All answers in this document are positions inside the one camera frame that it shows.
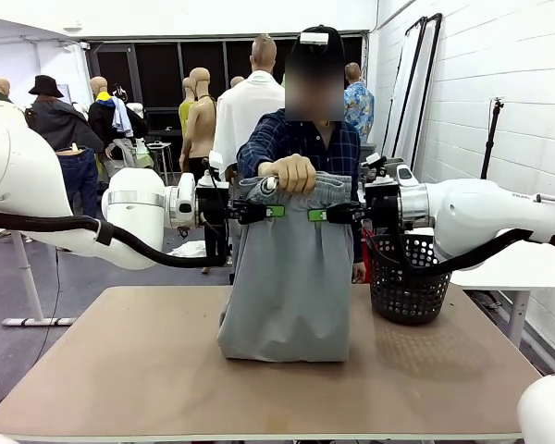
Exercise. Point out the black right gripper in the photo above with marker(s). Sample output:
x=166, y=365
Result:
x=381, y=208

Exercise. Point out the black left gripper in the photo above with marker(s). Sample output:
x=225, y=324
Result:
x=213, y=205

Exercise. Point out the grey training pants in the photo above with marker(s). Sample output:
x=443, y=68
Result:
x=282, y=287

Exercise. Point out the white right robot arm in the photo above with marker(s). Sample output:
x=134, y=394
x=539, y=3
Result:
x=481, y=208

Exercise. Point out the person's left forearm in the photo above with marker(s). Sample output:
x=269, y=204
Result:
x=358, y=245

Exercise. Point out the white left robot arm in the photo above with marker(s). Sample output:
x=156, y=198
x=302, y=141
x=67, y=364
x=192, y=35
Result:
x=23, y=171

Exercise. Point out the person's right forearm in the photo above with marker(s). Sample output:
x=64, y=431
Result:
x=259, y=157

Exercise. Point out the person's right hand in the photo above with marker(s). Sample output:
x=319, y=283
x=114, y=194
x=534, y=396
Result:
x=296, y=176

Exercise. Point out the person's left hand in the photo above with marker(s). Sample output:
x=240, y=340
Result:
x=359, y=273

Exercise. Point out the person in navy plaid shirt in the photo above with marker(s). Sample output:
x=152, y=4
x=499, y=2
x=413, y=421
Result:
x=337, y=148

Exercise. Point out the white cloth on floor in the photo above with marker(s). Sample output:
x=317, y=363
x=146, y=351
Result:
x=189, y=250

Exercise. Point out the mannequin in white shirt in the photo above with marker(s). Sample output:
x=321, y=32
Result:
x=245, y=111

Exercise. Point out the black perforated plastic basket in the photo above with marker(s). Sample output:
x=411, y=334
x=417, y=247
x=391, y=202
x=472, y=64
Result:
x=404, y=287

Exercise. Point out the bare beige mannequin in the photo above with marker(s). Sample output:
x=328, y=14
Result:
x=201, y=129

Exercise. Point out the man in floral shirt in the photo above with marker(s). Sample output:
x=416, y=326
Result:
x=358, y=108

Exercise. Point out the small white background stool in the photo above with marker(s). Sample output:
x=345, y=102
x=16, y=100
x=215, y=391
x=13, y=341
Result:
x=159, y=152

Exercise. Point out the mannequin in yellow top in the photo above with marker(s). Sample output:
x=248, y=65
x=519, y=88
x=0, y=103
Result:
x=185, y=115

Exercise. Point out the black-framed leaning panel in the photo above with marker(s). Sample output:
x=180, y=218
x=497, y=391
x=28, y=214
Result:
x=427, y=88
x=407, y=88

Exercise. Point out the black cap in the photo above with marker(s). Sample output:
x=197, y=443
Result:
x=335, y=51

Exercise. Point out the black tripod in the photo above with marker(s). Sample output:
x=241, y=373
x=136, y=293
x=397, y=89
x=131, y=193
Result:
x=490, y=139

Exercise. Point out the mannequin in blue jeans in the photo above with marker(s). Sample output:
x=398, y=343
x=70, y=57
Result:
x=81, y=180

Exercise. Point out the mannequin with yellow scarf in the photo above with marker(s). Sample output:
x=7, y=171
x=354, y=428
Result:
x=104, y=115

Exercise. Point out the white side table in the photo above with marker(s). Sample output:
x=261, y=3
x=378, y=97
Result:
x=513, y=277

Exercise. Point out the mannequin with black hat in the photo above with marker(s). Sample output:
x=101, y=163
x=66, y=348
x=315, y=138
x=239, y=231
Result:
x=57, y=120

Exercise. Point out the white table stand leg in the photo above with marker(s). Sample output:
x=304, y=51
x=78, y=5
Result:
x=34, y=300

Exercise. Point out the mannequin in cream jacket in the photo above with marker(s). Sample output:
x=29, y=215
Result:
x=0, y=92

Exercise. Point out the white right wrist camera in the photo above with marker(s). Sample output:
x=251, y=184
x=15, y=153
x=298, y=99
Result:
x=376, y=163

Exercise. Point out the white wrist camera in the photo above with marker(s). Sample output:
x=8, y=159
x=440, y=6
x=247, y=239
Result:
x=216, y=162
x=376, y=163

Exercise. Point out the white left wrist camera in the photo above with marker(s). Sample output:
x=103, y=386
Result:
x=216, y=162

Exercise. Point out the white head-mounted camera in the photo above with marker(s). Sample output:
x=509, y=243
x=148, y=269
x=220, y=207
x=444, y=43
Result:
x=314, y=38

